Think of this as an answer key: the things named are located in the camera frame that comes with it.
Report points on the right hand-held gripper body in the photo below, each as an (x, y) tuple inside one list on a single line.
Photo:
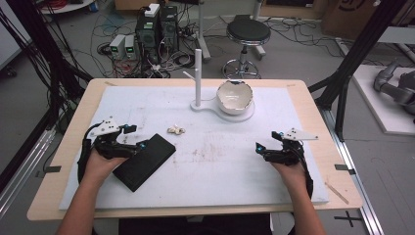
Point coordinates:
[(288, 153)]

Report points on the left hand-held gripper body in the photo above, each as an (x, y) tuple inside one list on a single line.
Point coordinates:
[(112, 148)]

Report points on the person's left hand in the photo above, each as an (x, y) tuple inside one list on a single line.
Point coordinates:
[(99, 168)]

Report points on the person's right hand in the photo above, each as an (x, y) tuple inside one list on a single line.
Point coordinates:
[(293, 178)]

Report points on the flat black rectangular box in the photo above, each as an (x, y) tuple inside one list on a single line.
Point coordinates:
[(147, 164)]

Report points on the small cream crumpled item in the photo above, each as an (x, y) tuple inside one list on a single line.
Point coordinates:
[(176, 130)]

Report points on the light wooden table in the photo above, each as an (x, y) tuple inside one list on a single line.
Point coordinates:
[(336, 147)]

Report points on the white eggshell-shaped bowl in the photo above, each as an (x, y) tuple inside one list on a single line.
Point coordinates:
[(235, 98)]

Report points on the black tape piece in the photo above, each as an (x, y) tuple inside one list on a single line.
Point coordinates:
[(344, 168), (53, 169)]

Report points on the white foam mat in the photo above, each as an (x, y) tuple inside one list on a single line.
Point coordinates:
[(212, 176)]

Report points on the thin wooden stick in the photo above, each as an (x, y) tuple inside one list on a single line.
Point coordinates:
[(337, 193)]

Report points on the grey power supply unit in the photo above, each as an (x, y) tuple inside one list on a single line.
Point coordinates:
[(116, 47), (130, 47)]

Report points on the black computer tower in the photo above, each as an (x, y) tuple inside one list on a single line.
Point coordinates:
[(169, 29), (148, 39)]

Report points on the person's dark clothing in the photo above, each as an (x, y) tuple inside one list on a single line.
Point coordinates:
[(195, 225)]

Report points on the white floor board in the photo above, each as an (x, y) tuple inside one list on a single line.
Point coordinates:
[(378, 114)]

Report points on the black round stool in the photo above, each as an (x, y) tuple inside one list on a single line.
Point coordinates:
[(248, 32)]

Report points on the white metal stand leg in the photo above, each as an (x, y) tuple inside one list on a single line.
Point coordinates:
[(259, 29), (203, 32)]

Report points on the white box on tower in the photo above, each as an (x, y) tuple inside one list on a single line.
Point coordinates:
[(152, 9)]

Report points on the round white table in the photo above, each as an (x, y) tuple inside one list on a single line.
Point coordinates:
[(65, 6)]

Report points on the brown cardboard box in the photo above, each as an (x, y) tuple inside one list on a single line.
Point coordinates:
[(349, 16)]

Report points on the aluminium floor rail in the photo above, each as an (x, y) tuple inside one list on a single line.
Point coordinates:
[(23, 173), (355, 182)]

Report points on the white stand with post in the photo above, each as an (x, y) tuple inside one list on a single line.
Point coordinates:
[(197, 81)]

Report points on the black metal frame strut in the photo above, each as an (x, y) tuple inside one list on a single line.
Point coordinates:
[(359, 49)]

